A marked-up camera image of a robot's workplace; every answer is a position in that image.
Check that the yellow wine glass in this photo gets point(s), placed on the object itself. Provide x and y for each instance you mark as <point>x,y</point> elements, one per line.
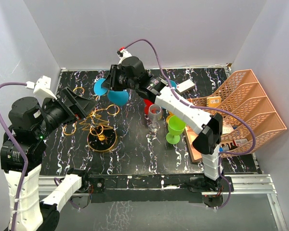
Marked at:
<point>170,115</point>

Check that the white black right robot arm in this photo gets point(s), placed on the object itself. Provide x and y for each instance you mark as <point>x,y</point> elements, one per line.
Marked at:
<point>131,74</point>

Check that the blue wine glass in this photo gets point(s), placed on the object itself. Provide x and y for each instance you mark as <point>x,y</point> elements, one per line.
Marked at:
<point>118,98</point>

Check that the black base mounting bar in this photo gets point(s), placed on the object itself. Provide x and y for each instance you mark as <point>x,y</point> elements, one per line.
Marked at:
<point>185,195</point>

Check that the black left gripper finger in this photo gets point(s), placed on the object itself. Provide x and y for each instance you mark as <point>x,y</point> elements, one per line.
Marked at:
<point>71,97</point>
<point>84,107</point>

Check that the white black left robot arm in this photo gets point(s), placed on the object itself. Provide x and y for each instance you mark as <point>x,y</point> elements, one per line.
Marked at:
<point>21,158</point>

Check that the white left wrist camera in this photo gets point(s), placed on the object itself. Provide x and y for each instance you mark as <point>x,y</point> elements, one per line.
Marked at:
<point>41,88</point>

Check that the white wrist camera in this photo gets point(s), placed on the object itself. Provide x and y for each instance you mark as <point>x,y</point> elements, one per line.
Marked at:
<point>41,88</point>
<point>123,54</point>

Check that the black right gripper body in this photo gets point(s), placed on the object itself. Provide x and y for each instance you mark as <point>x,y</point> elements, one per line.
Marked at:
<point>119,81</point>

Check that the clear wine glass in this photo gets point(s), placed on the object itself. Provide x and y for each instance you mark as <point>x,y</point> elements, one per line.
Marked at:
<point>154,115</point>

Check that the red wine glass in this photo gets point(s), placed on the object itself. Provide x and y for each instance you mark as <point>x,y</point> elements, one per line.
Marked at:
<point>147,103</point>

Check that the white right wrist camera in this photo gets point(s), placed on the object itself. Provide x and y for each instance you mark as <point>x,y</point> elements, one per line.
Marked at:
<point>123,54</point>

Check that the gold wire glass rack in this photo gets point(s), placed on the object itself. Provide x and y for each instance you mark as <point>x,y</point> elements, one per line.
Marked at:
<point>101,136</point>

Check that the aluminium frame rail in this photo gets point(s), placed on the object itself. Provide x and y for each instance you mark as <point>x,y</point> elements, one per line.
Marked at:
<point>253,184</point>

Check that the green wine glass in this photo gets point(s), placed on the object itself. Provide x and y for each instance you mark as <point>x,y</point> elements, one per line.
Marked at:
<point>175,128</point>

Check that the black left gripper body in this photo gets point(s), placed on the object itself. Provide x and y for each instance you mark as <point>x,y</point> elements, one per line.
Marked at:
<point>59,111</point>

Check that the teal wine glass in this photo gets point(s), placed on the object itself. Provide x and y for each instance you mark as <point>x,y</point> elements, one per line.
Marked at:
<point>173,84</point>

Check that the pink plastic file organizer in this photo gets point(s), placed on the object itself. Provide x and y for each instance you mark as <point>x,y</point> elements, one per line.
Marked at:
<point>243,95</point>

